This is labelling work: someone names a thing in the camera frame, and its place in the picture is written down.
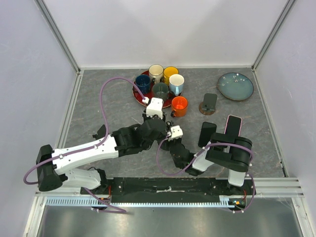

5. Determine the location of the black phone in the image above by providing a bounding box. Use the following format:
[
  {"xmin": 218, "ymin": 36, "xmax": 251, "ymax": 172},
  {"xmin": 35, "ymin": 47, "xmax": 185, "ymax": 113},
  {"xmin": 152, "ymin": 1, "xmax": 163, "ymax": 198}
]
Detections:
[{"xmin": 198, "ymin": 121, "xmax": 217, "ymax": 148}]

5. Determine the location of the pink case smartphone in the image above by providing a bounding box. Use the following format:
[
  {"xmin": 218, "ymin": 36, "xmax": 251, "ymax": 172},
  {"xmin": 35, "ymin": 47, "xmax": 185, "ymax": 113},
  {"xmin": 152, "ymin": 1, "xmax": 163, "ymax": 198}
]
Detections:
[{"xmin": 224, "ymin": 115, "xmax": 242, "ymax": 137}]

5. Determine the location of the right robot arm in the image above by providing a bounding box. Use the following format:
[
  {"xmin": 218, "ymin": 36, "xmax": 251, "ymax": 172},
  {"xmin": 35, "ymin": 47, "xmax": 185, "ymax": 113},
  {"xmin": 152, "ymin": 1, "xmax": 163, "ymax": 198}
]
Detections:
[{"xmin": 161, "ymin": 133, "xmax": 254, "ymax": 195}]

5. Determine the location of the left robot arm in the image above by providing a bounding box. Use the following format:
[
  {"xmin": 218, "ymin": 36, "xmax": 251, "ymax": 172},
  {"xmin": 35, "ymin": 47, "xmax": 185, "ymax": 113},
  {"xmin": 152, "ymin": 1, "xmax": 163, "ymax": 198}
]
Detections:
[{"xmin": 36, "ymin": 116, "xmax": 167, "ymax": 192}]

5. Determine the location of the black angled phone stand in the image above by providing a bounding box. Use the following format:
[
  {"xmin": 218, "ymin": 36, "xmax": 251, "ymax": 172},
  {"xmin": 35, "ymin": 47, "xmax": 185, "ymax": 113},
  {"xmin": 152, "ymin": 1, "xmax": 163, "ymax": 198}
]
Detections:
[{"xmin": 92, "ymin": 124, "xmax": 106, "ymax": 140}]

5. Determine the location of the orange mug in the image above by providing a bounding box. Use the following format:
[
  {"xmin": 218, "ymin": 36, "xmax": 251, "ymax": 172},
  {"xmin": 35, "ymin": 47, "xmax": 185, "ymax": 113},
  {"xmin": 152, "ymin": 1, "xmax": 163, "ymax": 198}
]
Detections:
[{"xmin": 170, "ymin": 96, "xmax": 188, "ymax": 118}]

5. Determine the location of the grey glass mug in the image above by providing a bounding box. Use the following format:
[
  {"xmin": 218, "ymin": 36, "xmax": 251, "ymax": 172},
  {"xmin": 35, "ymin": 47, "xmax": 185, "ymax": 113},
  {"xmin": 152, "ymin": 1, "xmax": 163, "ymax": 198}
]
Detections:
[{"xmin": 152, "ymin": 82, "xmax": 175, "ymax": 102}]

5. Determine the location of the dark blue mug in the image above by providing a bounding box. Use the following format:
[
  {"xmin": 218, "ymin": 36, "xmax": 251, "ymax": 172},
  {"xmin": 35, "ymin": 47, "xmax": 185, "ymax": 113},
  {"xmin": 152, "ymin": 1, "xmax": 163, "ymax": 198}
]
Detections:
[{"xmin": 135, "ymin": 75, "xmax": 151, "ymax": 94}]

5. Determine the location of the light blue white mug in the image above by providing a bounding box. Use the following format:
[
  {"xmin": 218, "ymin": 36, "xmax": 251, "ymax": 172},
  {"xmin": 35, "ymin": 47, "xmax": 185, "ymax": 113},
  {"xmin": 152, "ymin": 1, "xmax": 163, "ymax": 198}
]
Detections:
[{"xmin": 169, "ymin": 74, "xmax": 185, "ymax": 96}]

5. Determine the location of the cream mug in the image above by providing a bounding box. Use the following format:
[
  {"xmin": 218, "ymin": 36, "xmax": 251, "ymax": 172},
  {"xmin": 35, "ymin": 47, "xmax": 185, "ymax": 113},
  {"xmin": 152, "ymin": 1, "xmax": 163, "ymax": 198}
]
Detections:
[{"xmin": 149, "ymin": 64, "xmax": 164, "ymax": 83}]

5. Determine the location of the yellow mug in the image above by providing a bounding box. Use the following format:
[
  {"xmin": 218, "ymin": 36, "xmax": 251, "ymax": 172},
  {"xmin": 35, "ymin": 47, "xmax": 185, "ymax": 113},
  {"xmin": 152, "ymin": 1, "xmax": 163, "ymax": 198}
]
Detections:
[{"xmin": 161, "ymin": 67, "xmax": 179, "ymax": 84}]

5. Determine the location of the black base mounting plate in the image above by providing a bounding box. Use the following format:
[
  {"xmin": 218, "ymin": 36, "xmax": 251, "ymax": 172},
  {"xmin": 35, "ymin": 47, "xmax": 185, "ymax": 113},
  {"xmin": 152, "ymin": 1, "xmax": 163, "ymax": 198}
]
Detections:
[{"xmin": 91, "ymin": 177, "xmax": 256, "ymax": 204}]

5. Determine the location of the blue ceramic plate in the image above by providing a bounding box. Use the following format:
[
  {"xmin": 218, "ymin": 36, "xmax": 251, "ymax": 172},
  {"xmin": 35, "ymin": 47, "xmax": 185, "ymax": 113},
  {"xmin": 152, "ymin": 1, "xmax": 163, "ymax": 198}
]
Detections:
[{"xmin": 217, "ymin": 73, "xmax": 254, "ymax": 101}]

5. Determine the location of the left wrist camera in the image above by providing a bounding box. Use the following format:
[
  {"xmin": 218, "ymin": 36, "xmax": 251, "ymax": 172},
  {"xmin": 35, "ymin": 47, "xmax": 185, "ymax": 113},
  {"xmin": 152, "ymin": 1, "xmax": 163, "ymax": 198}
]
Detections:
[{"xmin": 142, "ymin": 97, "xmax": 163, "ymax": 119}]

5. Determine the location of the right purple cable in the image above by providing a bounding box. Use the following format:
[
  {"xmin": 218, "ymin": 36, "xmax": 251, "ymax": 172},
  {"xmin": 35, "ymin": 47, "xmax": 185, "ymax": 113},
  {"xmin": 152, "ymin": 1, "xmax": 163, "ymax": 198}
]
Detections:
[{"xmin": 156, "ymin": 134, "xmax": 257, "ymax": 213}]

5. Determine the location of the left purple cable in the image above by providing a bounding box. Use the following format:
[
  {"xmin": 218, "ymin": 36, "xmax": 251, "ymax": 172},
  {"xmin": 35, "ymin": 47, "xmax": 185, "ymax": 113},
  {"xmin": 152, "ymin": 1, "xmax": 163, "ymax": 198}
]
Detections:
[{"xmin": 23, "ymin": 77, "xmax": 149, "ymax": 185}]

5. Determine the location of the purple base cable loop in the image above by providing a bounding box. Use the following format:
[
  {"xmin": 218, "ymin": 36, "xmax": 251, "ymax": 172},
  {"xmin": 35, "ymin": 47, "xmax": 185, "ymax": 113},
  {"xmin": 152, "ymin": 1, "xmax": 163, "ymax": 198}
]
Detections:
[{"xmin": 82, "ymin": 187, "xmax": 127, "ymax": 213}]

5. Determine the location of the slotted cable duct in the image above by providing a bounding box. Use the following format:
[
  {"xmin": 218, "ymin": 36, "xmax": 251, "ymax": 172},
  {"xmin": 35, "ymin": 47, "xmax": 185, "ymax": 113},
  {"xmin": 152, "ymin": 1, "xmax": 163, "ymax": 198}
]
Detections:
[{"xmin": 45, "ymin": 197, "xmax": 235, "ymax": 208}]

